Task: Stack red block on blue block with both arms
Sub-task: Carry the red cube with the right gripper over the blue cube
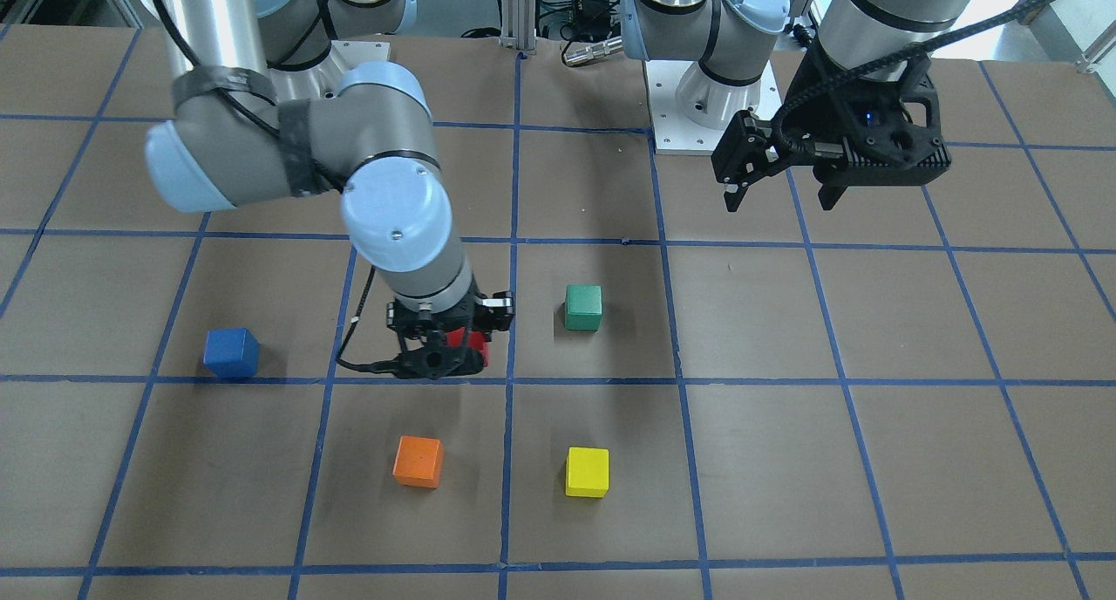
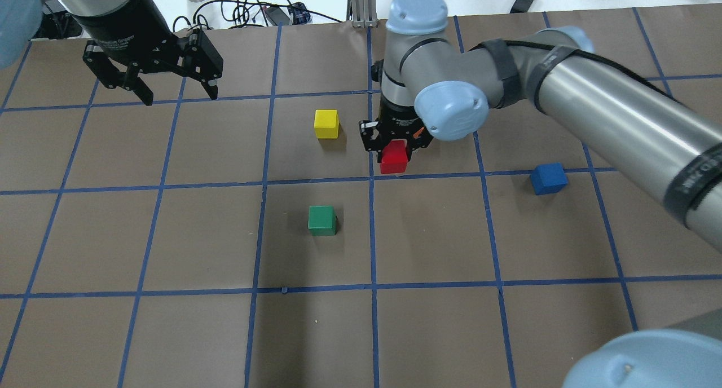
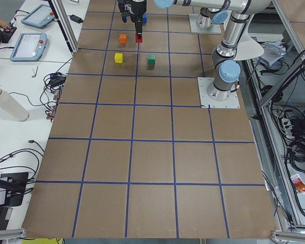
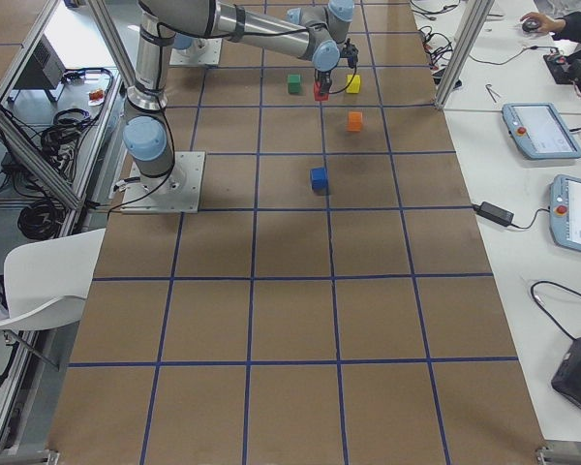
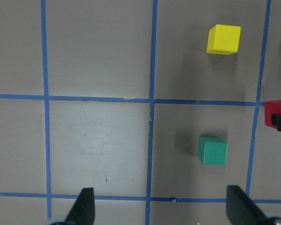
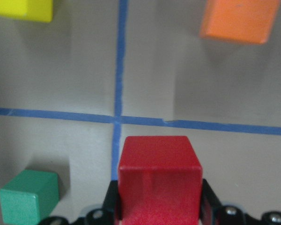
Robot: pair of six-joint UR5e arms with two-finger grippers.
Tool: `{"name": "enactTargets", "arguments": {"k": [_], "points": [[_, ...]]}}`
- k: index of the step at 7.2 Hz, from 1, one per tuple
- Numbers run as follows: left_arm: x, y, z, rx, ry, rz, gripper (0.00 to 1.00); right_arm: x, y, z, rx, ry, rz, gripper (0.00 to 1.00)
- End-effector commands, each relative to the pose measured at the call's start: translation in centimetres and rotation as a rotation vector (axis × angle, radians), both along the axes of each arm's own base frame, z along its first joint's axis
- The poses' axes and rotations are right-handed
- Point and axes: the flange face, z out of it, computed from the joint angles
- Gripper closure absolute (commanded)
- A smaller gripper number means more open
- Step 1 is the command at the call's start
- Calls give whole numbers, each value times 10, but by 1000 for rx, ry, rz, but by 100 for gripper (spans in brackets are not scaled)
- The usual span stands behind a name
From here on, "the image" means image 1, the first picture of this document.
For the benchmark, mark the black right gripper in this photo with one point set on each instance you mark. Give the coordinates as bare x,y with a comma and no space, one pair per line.
498,310

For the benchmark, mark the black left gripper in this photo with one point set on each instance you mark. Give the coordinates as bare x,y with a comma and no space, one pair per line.
815,103

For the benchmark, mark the red wooden block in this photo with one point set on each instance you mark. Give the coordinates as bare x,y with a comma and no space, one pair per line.
469,353

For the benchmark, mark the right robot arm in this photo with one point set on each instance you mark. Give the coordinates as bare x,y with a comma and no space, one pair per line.
265,107

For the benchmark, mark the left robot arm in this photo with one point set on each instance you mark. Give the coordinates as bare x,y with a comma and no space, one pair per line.
732,41

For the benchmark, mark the green wooden block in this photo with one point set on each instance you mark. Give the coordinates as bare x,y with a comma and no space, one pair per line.
583,307

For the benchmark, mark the orange wooden block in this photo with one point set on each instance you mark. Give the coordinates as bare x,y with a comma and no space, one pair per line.
418,462

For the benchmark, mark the yellow wooden block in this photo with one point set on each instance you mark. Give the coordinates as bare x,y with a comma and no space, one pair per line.
587,472

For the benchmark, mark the blue wooden block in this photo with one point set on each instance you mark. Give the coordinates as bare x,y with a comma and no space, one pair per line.
231,352

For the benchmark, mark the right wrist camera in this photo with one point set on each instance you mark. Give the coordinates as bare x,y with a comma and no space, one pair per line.
428,361

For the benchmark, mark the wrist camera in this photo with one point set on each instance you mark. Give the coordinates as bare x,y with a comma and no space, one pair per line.
887,139
428,361

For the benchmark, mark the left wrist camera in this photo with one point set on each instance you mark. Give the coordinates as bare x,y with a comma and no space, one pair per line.
887,139

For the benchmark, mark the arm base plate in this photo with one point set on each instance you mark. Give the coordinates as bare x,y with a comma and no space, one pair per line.
690,112
319,78

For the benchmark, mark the aluminium frame post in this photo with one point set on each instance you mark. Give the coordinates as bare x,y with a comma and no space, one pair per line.
518,29

